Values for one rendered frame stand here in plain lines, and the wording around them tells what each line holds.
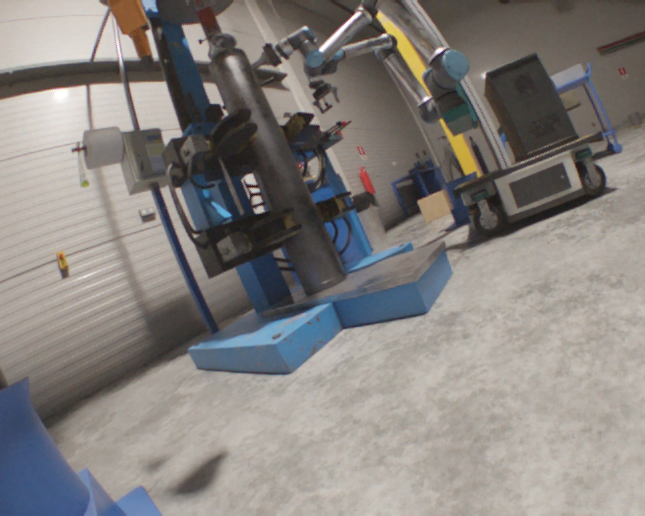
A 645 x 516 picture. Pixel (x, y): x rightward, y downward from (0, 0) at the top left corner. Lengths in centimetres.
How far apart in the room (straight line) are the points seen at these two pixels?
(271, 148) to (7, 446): 135
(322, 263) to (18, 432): 122
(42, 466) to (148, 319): 262
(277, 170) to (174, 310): 210
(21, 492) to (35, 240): 276
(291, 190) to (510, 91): 127
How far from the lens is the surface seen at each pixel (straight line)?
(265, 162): 140
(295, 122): 159
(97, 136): 216
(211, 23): 223
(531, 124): 179
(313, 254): 134
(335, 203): 148
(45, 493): 53
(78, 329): 296
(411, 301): 104
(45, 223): 318
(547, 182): 171
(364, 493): 51
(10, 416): 52
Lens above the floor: 37
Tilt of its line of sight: 4 degrees down
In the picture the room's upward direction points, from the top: 24 degrees counter-clockwise
